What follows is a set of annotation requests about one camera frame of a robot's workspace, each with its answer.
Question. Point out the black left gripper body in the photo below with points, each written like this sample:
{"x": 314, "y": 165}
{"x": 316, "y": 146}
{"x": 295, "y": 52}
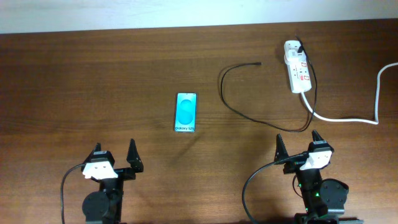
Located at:
{"x": 116, "y": 184}

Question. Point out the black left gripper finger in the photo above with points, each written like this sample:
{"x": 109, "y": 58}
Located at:
{"x": 133, "y": 157}
{"x": 96, "y": 149}

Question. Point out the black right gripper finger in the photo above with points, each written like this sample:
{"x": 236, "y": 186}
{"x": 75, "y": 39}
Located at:
{"x": 280, "y": 152}
{"x": 316, "y": 136}

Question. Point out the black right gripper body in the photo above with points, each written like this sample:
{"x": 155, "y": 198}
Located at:
{"x": 292, "y": 167}

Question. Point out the blue Galaxy S25 smartphone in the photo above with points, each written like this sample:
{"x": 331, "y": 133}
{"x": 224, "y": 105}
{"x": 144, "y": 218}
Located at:
{"x": 185, "y": 112}

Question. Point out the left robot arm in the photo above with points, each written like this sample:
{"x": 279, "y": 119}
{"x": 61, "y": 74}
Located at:
{"x": 105, "y": 205}

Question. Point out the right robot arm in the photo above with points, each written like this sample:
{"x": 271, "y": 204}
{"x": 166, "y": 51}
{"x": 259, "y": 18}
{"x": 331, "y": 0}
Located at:
{"x": 324, "y": 199}

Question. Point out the white charger adapter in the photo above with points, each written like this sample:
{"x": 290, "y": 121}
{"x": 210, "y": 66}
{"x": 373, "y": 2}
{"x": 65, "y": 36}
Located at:
{"x": 293, "y": 57}

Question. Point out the white power strip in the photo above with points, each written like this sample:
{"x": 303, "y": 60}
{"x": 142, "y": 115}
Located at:
{"x": 299, "y": 76}

